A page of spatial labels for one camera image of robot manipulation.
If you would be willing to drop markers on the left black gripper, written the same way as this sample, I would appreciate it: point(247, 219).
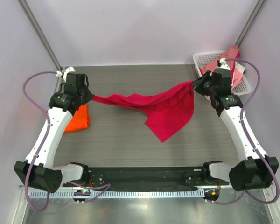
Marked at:
point(89, 96)

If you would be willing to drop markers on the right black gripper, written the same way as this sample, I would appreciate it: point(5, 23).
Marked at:
point(198, 84)

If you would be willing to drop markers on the crimson red t shirt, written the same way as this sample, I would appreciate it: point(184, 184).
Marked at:
point(167, 112)

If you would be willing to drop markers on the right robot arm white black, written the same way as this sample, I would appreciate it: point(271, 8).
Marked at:
point(253, 169)

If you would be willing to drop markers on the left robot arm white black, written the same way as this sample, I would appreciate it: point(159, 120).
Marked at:
point(37, 169)

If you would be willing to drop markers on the folded orange t shirt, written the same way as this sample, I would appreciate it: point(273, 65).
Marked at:
point(80, 120)

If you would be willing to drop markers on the white plastic basket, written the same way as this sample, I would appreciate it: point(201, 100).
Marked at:
point(203, 58)

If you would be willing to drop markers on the light pink t shirt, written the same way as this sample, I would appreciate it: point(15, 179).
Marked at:
point(236, 78)

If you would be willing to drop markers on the salmon pink t shirt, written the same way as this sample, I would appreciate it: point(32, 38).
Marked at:
point(232, 52)

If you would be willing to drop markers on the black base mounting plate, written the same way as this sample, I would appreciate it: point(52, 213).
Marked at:
point(154, 176)

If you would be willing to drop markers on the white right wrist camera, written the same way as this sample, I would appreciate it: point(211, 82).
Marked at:
point(222, 63)

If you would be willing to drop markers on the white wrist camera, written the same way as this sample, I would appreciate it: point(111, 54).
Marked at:
point(66, 71)
point(222, 63)

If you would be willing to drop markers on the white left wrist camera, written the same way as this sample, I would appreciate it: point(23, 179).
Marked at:
point(66, 71)

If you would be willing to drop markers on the left aluminium frame post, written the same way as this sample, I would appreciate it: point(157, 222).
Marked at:
point(33, 21)

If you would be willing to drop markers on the aluminium frame post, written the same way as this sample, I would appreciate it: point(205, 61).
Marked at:
point(260, 4)
point(33, 21)

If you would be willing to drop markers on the right aluminium frame post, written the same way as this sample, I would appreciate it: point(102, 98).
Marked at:
point(260, 4)

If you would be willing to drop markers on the white slotted cable duct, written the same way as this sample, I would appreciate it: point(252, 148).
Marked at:
point(72, 193)

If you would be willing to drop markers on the aluminium front rail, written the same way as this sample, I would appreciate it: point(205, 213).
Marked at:
point(174, 185)

